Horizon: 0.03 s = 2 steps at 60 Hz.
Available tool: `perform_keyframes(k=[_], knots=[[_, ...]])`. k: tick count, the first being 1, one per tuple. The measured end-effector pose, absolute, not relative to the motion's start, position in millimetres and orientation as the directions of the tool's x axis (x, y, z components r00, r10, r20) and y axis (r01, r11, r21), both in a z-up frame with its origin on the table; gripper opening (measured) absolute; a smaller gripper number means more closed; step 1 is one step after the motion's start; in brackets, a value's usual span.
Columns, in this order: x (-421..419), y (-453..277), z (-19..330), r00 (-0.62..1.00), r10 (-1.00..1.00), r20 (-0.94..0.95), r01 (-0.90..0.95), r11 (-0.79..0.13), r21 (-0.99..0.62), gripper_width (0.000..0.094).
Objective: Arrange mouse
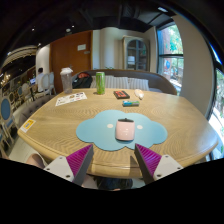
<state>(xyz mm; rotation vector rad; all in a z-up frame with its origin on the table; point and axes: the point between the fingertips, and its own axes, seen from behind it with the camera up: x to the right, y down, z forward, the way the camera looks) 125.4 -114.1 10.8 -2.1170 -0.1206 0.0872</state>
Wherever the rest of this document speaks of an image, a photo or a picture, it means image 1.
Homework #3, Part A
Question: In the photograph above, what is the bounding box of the black-framed window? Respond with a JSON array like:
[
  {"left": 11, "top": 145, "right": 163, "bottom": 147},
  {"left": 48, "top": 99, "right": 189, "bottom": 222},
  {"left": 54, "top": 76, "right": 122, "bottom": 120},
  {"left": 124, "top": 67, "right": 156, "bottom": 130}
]
[
  {"left": 156, "top": 23, "right": 184, "bottom": 96},
  {"left": 208, "top": 56, "right": 224, "bottom": 161}
]

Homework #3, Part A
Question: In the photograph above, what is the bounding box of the white sticker sheet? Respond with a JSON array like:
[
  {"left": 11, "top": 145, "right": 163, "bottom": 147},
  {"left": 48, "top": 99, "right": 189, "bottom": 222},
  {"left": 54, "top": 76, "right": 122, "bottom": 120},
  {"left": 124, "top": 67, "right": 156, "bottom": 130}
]
[{"left": 54, "top": 91, "right": 88, "bottom": 107}]

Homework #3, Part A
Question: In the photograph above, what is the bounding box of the beige wrapped packet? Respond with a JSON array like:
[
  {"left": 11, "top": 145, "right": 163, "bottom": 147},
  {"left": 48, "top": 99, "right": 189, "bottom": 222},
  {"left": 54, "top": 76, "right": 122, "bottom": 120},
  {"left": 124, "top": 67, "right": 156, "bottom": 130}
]
[{"left": 133, "top": 88, "right": 145, "bottom": 101}]

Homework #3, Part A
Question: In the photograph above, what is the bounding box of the green drink can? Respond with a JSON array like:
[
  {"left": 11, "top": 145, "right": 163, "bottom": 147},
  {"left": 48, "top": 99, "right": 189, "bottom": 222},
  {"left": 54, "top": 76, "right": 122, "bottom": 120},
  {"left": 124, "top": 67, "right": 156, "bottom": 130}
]
[{"left": 95, "top": 71, "right": 107, "bottom": 96}]

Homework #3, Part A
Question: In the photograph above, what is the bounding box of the glass-door cabinet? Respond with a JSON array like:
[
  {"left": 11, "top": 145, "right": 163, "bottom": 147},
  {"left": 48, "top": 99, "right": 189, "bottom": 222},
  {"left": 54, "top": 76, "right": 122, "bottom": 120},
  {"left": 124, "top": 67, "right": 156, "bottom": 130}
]
[{"left": 121, "top": 35, "right": 150, "bottom": 72}]

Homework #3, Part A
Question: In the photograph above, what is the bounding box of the clear shaker bottle white lid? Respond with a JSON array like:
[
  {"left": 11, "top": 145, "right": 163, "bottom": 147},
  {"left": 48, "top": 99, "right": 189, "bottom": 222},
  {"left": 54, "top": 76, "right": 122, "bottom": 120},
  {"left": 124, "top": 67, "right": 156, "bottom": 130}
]
[{"left": 59, "top": 67, "right": 74, "bottom": 95}]

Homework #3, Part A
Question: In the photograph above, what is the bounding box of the brown wooden door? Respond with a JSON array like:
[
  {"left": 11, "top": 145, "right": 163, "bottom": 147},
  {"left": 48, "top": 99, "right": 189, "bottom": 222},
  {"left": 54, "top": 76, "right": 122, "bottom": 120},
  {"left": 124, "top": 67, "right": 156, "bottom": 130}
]
[{"left": 49, "top": 30, "right": 94, "bottom": 94}]

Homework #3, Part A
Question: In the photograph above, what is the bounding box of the brown curved sofa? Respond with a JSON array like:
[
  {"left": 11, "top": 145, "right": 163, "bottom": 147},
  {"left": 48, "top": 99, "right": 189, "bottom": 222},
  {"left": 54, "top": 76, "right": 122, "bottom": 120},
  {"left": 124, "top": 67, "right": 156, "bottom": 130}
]
[{"left": 71, "top": 69, "right": 178, "bottom": 96}]

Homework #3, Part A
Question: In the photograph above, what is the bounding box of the group of blue-backed chairs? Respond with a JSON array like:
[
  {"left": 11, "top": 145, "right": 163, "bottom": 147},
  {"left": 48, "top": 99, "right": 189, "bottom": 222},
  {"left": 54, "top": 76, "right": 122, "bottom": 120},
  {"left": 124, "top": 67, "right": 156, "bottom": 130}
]
[{"left": 0, "top": 96, "right": 18, "bottom": 158}]

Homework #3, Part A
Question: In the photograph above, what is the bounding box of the small teal pack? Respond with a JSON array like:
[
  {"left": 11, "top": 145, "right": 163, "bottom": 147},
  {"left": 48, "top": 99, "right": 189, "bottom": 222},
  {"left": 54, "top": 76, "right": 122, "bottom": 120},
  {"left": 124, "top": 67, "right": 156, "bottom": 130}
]
[{"left": 122, "top": 100, "right": 141, "bottom": 108}]

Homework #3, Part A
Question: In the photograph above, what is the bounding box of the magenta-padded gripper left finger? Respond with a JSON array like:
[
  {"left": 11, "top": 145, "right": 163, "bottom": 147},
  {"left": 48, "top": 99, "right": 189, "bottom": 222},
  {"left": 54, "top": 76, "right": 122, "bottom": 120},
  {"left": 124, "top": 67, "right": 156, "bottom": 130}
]
[{"left": 43, "top": 143, "right": 95, "bottom": 186}]

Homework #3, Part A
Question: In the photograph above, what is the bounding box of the striped beige cushion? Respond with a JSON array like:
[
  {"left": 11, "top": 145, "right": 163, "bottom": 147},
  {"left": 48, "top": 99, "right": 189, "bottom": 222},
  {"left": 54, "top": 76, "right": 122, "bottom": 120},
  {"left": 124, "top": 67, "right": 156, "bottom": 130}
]
[
  {"left": 90, "top": 75, "right": 98, "bottom": 89},
  {"left": 128, "top": 77, "right": 150, "bottom": 92},
  {"left": 105, "top": 75, "right": 130, "bottom": 90}
]

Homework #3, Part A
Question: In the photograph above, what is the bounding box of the flat black red box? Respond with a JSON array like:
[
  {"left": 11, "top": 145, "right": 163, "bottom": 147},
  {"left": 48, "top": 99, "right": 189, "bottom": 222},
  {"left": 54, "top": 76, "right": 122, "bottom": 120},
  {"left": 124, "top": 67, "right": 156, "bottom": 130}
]
[{"left": 113, "top": 89, "right": 131, "bottom": 100}]

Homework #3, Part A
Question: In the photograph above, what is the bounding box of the group of white chairs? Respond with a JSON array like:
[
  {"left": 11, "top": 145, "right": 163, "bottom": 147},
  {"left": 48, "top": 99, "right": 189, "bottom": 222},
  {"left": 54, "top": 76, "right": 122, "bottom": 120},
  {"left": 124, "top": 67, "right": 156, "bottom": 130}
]
[{"left": 20, "top": 71, "right": 56, "bottom": 101}]

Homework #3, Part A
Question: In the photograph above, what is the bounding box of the pink computer mouse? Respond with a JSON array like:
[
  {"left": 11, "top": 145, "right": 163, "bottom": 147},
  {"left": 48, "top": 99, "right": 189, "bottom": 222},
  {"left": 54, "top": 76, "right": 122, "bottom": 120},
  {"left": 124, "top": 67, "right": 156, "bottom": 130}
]
[{"left": 115, "top": 117, "right": 136, "bottom": 142}]

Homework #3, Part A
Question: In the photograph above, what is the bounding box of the blue cloud-shaped mouse pad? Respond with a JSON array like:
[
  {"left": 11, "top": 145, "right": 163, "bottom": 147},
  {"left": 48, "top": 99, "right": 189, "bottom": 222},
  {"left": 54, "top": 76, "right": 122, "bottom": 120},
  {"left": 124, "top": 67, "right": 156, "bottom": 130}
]
[{"left": 75, "top": 109, "right": 169, "bottom": 152}]

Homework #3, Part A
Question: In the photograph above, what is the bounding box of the grey tufted sofa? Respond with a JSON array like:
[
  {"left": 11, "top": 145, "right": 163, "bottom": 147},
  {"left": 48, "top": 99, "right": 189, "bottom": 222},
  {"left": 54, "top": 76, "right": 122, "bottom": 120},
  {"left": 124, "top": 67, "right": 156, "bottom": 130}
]
[{"left": 13, "top": 94, "right": 54, "bottom": 128}]

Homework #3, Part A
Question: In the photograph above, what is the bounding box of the person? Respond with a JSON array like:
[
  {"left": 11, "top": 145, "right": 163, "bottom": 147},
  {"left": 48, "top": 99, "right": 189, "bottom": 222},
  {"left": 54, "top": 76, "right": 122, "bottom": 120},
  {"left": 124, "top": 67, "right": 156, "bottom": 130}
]
[{"left": 35, "top": 67, "right": 46, "bottom": 93}]

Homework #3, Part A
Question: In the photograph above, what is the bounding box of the yellow square sticker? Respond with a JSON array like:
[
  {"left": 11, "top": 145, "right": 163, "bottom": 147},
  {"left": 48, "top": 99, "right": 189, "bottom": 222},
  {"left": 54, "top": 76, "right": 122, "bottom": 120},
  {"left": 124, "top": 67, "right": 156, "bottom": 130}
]
[{"left": 19, "top": 118, "right": 37, "bottom": 134}]

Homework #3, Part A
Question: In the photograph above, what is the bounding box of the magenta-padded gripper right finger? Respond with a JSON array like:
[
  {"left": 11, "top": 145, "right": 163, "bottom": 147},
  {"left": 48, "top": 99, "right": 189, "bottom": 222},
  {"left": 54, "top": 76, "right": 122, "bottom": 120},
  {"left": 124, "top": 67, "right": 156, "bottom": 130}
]
[{"left": 134, "top": 143, "right": 184, "bottom": 185}]

